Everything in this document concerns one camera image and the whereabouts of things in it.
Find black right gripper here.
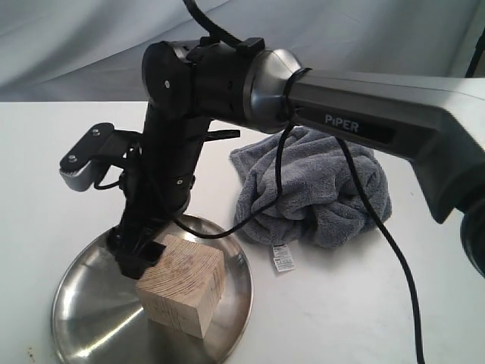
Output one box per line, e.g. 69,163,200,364
108,143,197,280

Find light wooden cube block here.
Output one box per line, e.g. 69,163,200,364
136,235,225,339

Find grey fluffy towel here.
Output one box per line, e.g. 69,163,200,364
230,127,376,249

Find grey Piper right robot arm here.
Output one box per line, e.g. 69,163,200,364
108,38,484,279

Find round stainless steel plate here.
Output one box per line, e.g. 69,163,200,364
51,215,253,363

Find grey backdrop curtain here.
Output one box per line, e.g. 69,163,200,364
1,1,484,102

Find black stand pole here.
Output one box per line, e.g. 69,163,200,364
465,33,485,78

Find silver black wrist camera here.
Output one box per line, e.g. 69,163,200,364
59,123,141,192

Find black camera cable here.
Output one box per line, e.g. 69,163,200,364
92,0,425,364

